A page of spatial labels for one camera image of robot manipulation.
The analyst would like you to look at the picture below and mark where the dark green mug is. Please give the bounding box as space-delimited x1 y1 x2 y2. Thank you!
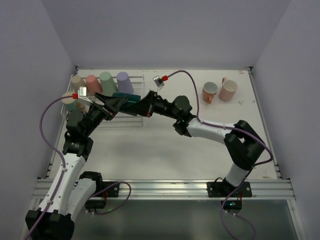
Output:
112 92 141 108

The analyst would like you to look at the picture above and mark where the purple tumbler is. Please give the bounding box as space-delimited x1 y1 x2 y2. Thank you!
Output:
116 71 134 94

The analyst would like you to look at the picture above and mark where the floral beige mug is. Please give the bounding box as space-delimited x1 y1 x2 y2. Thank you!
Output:
61 91 78 112

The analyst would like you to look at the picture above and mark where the salmon textured mug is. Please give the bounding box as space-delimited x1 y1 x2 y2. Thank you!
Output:
202 82 218 104

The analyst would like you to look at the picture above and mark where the light pink mug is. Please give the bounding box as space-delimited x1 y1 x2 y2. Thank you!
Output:
219 77 238 102

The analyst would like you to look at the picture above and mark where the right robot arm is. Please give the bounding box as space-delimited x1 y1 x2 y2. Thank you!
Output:
121 90 265 188

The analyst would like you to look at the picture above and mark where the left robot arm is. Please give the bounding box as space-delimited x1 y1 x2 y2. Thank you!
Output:
25 93 128 240

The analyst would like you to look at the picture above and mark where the green tumbler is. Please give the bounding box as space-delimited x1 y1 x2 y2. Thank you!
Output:
99 71 118 97

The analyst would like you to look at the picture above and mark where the pink tumbler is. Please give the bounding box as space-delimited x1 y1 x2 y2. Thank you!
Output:
85 75 103 95

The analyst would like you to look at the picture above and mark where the beige tumbler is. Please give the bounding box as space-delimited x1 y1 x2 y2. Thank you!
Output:
70 75 87 93

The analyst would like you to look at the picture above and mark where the left black controller box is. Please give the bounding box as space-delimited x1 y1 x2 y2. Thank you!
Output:
84 200 106 212

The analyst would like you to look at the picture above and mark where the black controller box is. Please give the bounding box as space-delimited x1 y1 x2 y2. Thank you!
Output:
84 200 106 212
220 198 243 214

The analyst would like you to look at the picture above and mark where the right black controller box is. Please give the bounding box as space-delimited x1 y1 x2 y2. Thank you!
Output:
220 198 243 214

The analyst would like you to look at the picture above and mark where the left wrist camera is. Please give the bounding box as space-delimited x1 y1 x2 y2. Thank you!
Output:
77 86 93 106

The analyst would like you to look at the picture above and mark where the white wire dish rack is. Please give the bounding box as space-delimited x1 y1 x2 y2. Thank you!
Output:
61 71 145 128

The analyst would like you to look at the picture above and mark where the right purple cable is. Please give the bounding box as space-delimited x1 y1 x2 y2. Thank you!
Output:
162 70 273 237

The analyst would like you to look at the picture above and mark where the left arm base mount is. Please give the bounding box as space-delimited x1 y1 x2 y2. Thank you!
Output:
91 181 120 198

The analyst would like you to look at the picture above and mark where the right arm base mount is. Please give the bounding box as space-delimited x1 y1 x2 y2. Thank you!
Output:
206 177 253 198

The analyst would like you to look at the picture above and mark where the aluminium rail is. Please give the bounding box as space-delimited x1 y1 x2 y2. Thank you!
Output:
32 177 296 201

